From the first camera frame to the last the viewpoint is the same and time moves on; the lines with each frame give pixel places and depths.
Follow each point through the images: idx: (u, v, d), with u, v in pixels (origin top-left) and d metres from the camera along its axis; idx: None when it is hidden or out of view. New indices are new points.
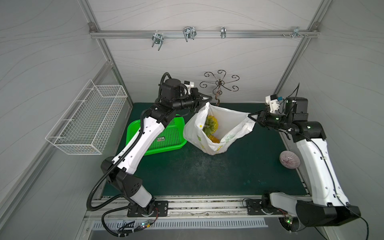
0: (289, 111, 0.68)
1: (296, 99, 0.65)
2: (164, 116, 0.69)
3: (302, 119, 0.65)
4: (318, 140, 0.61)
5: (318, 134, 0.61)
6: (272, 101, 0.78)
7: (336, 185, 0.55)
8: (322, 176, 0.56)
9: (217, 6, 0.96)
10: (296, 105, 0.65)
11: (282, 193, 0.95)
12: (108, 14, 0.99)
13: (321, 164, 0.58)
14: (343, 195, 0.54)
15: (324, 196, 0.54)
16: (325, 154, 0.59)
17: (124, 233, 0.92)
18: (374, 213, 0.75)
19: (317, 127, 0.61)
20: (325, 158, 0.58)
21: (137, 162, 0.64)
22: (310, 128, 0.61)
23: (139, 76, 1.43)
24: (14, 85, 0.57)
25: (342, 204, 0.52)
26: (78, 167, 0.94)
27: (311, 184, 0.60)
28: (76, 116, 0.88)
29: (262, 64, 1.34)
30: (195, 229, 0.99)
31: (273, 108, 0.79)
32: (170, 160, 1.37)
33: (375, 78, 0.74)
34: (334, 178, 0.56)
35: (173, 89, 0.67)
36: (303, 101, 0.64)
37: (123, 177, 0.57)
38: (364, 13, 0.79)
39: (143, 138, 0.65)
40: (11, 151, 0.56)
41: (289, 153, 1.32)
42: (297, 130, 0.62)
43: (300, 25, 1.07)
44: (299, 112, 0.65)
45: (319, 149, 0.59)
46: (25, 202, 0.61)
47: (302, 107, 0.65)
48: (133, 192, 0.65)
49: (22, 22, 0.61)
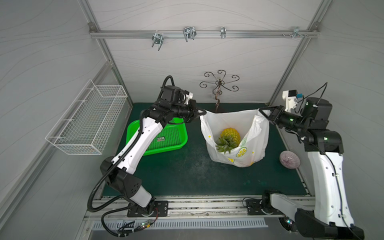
0: (308, 116, 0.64)
1: (319, 104, 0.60)
2: (163, 116, 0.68)
3: (319, 126, 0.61)
4: (333, 154, 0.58)
5: (335, 146, 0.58)
6: (290, 98, 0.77)
7: (344, 206, 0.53)
8: (331, 194, 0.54)
9: (216, 6, 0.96)
10: (316, 111, 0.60)
11: (285, 195, 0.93)
12: (108, 14, 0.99)
13: (332, 181, 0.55)
14: (349, 216, 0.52)
15: (328, 214, 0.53)
16: (338, 171, 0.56)
17: (124, 233, 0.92)
18: (375, 212, 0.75)
19: (334, 139, 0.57)
20: (337, 176, 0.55)
21: (137, 161, 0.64)
22: (327, 139, 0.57)
23: (139, 76, 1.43)
24: (14, 85, 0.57)
25: (346, 225, 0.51)
26: (78, 167, 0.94)
27: (316, 199, 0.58)
28: (76, 117, 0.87)
29: (261, 64, 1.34)
30: (195, 229, 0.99)
31: (290, 105, 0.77)
32: (170, 160, 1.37)
33: (374, 79, 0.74)
34: (343, 198, 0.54)
35: (173, 93, 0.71)
36: (326, 106, 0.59)
37: (123, 177, 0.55)
38: (363, 13, 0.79)
39: (142, 137, 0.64)
40: (11, 150, 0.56)
41: (289, 153, 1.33)
42: (311, 140, 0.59)
43: (300, 25, 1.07)
44: (318, 119, 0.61)
45: (332, 165, 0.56)
46: (24, 202, 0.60)
47: (323, 114, 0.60)
48: (133, 193, 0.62)
49: (23, 22, 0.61)
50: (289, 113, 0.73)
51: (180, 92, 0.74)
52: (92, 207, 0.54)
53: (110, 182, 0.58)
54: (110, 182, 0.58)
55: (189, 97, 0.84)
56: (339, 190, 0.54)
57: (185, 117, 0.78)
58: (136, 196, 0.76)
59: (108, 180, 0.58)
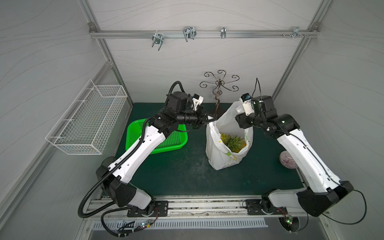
0: (260, 111, 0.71)
1: (263, 99, 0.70)
2: (166, 126, 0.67)
3: (272, 115, 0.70)
4: (296, 132, 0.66)
5: (291, 125, 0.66)
6: (245, 102, 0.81)
7: (326, 169, 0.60)
8: (312, 163, 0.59)
9: (216, 6, 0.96)
10: (264, 104, 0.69)
11: (279, 191, 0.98)
12: (108, 14, 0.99)
13: (307, 153, 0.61)
14: (334, 175, 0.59)
15: (321, 182, 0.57)
16: (306, 143, 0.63)
17: (124, 233, 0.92)
18: (377, 210, 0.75)
19: (288, 120, 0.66)
20: (307, 146, 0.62)
21: (133, 170, 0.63)
22: (284, 122, 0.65)
23: (139, 76, 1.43)
24: (14, 85, 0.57)
25: (337, 184, 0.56)
26: (78, 167, 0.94)
27: (305, 174, 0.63)
28: (76, 117, 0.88)
29: (261, 64, 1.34)
30: (195, 230, 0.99)
31: (247, 108, 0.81)
32: (170, 159, 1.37)
33: (375, 78, 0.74)
34: (322, 163, 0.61)
35: (179, 101, 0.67)
36: (268, 99, 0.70)
37: (117, 187, 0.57)
38: (364, 13, 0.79)
39: (143, 146, 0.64)
40: (11, 151, 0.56)
41: (289, 153, 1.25)
42: (275, 128, 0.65)
43: (300, 25, 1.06)
44: (268, 110, 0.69)
45: (300, 140, 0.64)
46: (25, 202, 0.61)
47: (270, 105, 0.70)
48: (125, 201, 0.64)
49: (23, 22, 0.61)
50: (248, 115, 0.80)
51: (186, 100, 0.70)
52: (82, 213, 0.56)
53: (104, 188, 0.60)
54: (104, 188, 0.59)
55: (199, 101, 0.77)
56: (315, 157, 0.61)
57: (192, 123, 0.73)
58: (135, 198, 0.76)
59: (103, 186, 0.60)
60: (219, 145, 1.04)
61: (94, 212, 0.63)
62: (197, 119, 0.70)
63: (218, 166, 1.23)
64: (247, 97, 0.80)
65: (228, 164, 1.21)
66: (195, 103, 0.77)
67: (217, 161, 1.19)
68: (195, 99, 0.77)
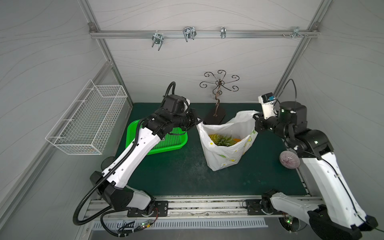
0: (288, 123, 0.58)
1: (296, 109, 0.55)
2: (160, 128, 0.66)
3: (302, 129, 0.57)
4: (328, 155, 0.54)
5: (324, 145, 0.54)
6: (266, 103, 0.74)
7: (354, 202, 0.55)
8: (342, 197, 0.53)
9: (216, 6, 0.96)
10: (295, 116, 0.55)
11: (284, 196, 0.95)
12: (108, 14, 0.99)
13: (338, 184, 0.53)
14: (360, 209, 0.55)
15: (347, 218, 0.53)
16: (338, 171, 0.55)
17: (124, 233, 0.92)
18: (377, 211, 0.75)
19: (322, 139, 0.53)
20: (339, 176, 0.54)
21: (128, 174, 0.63)
22: (317, 142, 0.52)
23: (139, 76, 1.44)
24: (14, 85, 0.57)
25: (362, 220, 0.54)
26: (78, 167, 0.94)
27: (327, 203, 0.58)
28: (76, 117, 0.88)
29: (261, 64, 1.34)
30: (195, 229, 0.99)
31: (267, 110, 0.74)
32: (170, 159, 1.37)
33: (375, 79, 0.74)
34: (350, 195, 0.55)
35: (176, 103, 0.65)
36: (302, 109, 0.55)
37: (111, 192, 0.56)
38: (364, 14, 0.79)
39: (136, 149, 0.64)
40: (11, 150, 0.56)
41: (289, 153, 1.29)
42: (304, 147, 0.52)
43: (300, 25, 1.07)
44: (299, 123, 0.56)
45: (332, 167, 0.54)
46: (26, 202, 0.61)
47: (301, 117, 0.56)
48: (122, 206, 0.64)
49: (22, 22, 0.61)
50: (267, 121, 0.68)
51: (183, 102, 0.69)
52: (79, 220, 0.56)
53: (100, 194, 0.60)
54: (100, 193, 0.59)
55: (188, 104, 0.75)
56: (345, 189, 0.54)
57: (185, 125, 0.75)
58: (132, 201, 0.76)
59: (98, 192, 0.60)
60: (212, 147, 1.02)
61: (93, 217, 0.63)
62: (190, 121, 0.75)
63: (214, 167, 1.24)
64: (271, 98, 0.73)
65: (224, 164, 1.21)
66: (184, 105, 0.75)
67: (213, 162, 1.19)
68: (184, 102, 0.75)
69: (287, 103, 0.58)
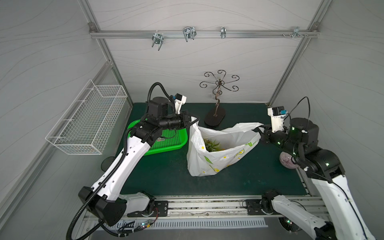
0: (299, 141, 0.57)
1: (307, 129, 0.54)
2: (149, 134, 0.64)
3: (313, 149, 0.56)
4: (339, 178, 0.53)
5: (336, 168, 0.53)
6: (275, 117, 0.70)
7: (364, 228, 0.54)
8: (351, 222, 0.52)
9: (216, 5, 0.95)
10: (307, 136, 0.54)
11: (288, 201, 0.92)
12: (108, 14, 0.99)
13: (348, 209, 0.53)
14: (371, 236, 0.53)
15: None
16: (349, 196, 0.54)
17: (124, 233, 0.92)
18: (377, 211, 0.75)
19: (334, 161, 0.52)
20: (350, 201, 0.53)
21: (119, 186, 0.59)
22: (329, 164, 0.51)
23: (139, 76, 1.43)
24: (14, 85, 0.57)
25: None
26: (78, 167, 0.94)
27: (337, 225, 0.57)
28: (76, 117, 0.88)
29: (261, 64, 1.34)
30: (195, 229, 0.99)
31: (276, 123, 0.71)
32: (170, 159, 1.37)
33: (375, 79, 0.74)
34: (360, 220, 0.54)
35: (160, 107, 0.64)
36: (314, 130, 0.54)
37: (104, 206, 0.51)
38: (364, 14, 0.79)
39: (126, 159, 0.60)
40: (11, 150, 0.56)
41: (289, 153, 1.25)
42: (314, 168, 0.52)
43: (300, 25, 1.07)
44: (310, 143, 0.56)
45: (343, 191, 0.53)
46: (25, 202, 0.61)
47: (313, 137, 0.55)
48: (115, 220, 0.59)
49: (23, 22, 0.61)
50: (276, 134, 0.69)
51: (167, 104, 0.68)
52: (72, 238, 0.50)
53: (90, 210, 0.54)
54: (90, 209, 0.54)
55: (182, 102, 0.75)
56: (355, 214, 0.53)
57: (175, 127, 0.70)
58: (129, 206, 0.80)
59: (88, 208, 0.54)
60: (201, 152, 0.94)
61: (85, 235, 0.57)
62: (180, 122, 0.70)
63: (193, 172, 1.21)
64: (282, 112, 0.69)
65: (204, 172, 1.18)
66: (178, 104, 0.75)
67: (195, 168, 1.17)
68: (178, 100, 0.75)
69: (298, 122, 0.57)
